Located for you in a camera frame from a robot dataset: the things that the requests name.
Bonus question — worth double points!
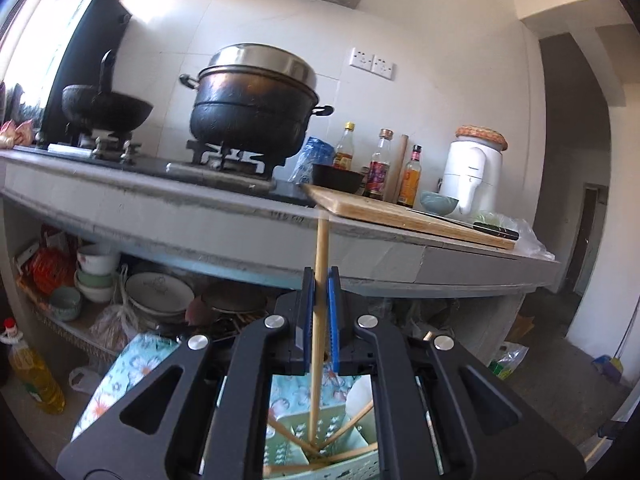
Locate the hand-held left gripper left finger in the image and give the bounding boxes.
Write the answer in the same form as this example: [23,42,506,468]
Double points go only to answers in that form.
[56,266,317,480]

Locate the single bamboo chopstick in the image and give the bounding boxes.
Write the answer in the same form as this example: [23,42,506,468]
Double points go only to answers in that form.
[306,208,332,453]

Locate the white plastic bag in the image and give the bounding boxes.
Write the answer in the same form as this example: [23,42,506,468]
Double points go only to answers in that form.
[68,366,106,395]

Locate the pink cloth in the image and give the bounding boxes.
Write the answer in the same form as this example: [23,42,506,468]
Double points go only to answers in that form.
[0,119,37,150]

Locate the white wall socket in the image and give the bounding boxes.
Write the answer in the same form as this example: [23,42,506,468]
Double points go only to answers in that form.
[371,55,397,81]
[349,46,375,72]

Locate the clear plastic bag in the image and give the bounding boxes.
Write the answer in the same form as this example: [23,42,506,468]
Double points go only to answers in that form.
[89,305,146,356]

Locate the concrete kitchen counter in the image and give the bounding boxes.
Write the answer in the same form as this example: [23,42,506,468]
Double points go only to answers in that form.
[0,149,563,371]

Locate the black handled knife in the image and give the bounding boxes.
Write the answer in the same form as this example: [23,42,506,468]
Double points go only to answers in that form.
[405,207,521,241]

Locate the wooden rolling pin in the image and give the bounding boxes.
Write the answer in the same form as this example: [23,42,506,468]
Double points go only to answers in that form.
[392,134,411,203]

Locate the dark window pane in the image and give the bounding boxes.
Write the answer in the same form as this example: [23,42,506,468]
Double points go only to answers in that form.
[36,0,133,147]

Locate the cardboard box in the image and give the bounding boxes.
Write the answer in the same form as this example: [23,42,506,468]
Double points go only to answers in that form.
[505,312,536,343]

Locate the pile of bamboo chopsticks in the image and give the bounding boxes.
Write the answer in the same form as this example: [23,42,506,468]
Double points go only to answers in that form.
[265,400,380,476]

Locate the floral quilted cloth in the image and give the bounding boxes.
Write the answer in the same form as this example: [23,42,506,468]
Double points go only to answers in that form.
[71,332,351,441]

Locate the dark sauce bottle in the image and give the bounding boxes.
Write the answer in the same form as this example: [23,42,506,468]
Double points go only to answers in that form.
[364,128,394,200]

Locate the dark metal pan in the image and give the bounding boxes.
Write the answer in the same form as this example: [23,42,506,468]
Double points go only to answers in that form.
[200,285,268,313]

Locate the white floral bowl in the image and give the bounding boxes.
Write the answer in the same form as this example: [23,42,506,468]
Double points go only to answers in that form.
[76,244,122,273]

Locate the plastic bag with greens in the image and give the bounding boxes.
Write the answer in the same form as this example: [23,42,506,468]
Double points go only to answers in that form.
[472,211,556,261]

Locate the wooden cutting board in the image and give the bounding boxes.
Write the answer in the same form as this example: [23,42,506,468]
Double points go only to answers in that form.
[303,183,518,252]

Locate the cooking oil bottle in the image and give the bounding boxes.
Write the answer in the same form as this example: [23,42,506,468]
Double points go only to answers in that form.
[0,317,67,416]

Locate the celadon small bowl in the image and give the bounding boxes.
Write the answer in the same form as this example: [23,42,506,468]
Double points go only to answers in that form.
[419,191,460,217]

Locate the pale green bowl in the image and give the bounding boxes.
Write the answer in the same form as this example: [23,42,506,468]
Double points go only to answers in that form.
[75,270,115,289]

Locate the blue plastic bag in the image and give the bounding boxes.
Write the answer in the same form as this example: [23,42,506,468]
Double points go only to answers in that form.
[289,136,336,186]

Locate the red snack bags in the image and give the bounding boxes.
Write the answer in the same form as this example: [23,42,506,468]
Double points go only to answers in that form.
[15,225,81,301]

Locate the dark wooden door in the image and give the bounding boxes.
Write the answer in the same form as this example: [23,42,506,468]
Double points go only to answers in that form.
[565,182,608,296]

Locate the white plate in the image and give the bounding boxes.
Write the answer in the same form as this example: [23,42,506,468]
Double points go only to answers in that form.
[124,272,196,316]

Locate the green plastic bag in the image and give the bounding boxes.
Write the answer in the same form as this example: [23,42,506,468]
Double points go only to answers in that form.
[487,341,530,380]

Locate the black cooking pot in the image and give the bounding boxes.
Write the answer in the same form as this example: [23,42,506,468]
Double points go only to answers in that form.
[180,67,335,158]

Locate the black wok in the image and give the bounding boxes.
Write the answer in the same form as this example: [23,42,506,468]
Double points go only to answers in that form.
[61,50,154,133]

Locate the orange sauce bottle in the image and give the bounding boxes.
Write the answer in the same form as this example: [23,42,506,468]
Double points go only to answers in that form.
[397,145,423,208]

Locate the gas stove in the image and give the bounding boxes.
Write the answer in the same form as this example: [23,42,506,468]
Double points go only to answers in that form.
[47,130,321,206]

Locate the black bowl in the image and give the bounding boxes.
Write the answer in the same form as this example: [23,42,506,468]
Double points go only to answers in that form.
[311,162,365,195]

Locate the bright window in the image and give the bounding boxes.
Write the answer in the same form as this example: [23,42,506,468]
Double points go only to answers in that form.
[0,0,101,111]

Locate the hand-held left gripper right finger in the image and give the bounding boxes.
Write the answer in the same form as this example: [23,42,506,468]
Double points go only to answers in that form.
[326,266,587,480]

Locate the woven round mat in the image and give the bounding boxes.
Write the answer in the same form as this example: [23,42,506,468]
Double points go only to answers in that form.
[455,124,509,152]

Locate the green plastic utensil holder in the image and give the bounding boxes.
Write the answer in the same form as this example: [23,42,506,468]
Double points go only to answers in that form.
[263,375,382,480]

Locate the blue dustpan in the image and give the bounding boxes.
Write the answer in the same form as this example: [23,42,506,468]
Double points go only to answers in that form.
[592,355,625,386]

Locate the yellow cap sauce bottle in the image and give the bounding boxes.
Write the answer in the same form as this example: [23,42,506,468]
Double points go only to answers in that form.
[333,121,357,171]

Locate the metal shelf rack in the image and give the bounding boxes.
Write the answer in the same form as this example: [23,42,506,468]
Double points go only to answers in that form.
[35,305,123,361]

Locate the small teal bowl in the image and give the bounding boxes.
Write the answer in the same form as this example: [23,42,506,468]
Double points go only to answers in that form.
[49,287,82,322]

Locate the white kitchen appliance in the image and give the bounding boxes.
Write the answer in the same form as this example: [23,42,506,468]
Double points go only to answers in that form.
[439,139,503,217]

